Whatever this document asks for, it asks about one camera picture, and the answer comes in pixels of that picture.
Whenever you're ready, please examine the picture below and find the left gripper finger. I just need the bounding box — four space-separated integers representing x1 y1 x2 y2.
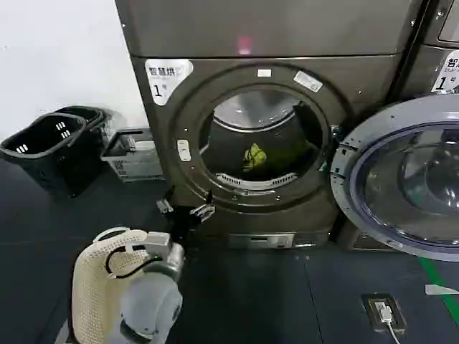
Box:
156 184 176 215
189 190 217 219

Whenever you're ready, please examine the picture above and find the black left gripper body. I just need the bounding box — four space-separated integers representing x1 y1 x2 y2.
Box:
170 204 197 242

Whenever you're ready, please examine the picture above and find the grey plastic crate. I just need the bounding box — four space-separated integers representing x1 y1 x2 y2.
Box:
100 128 166 184

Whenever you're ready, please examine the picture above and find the green garment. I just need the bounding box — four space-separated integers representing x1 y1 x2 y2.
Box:
241 142 310 173

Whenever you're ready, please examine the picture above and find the white perforated laundry basket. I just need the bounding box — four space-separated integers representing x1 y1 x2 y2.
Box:
71 225 153 344

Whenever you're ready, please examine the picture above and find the black plastic basket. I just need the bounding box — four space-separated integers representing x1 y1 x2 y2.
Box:
53 105 110 169
0 112 95 199

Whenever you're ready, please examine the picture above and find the grey dryer with open drum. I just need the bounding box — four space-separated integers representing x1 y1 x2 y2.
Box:
114 0 431 249

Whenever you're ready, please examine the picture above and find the round glass dryer door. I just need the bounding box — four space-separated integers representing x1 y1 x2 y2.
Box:
329 94 459 257

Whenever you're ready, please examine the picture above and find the floor power socket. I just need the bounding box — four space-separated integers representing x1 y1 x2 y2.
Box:
361 292 410 333

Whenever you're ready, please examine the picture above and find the green floor tape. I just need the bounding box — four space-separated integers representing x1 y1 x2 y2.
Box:
417 256 459 315

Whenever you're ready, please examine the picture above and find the white floor sticker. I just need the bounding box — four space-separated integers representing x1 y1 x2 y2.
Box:
424 283 459 297

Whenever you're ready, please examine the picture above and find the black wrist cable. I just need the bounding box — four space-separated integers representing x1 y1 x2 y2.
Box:
105 247 153 280

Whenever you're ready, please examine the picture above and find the white plug with cable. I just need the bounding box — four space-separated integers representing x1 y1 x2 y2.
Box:
374 300 402 344

